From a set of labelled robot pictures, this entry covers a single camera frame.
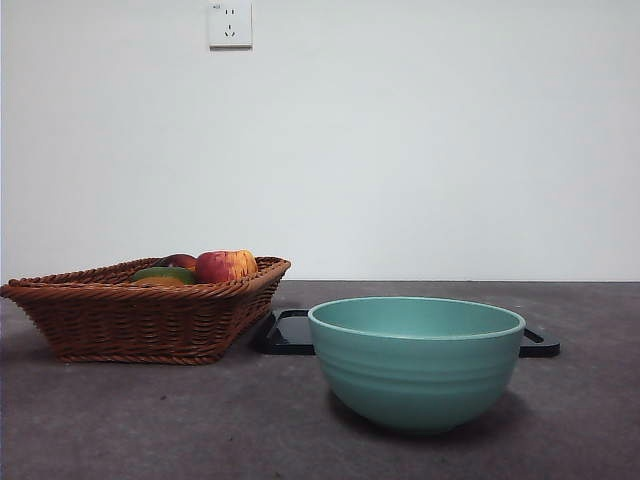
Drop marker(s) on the white wall power socket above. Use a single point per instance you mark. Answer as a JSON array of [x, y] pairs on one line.
[[230, 30]]

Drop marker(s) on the red yellow apple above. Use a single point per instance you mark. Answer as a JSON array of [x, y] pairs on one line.
[[222, 266]]

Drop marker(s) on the teal ribbed bowl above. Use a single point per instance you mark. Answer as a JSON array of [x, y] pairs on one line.
[[415, 375]]

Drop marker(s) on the brown wicker basket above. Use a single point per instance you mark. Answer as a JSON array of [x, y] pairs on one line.
[[130, 325]]

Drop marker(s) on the orange brown kiwi fruit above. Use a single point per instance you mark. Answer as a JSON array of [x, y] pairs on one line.
[[160, 281]]

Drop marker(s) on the black rectangular tray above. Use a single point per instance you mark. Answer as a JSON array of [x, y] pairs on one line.
[[287, 336]]

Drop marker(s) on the green oval fruit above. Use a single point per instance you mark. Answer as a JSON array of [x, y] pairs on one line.
[[165, 272]]

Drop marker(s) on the dark red round fruit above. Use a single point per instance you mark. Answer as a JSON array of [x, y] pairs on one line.
[[177, 260]]

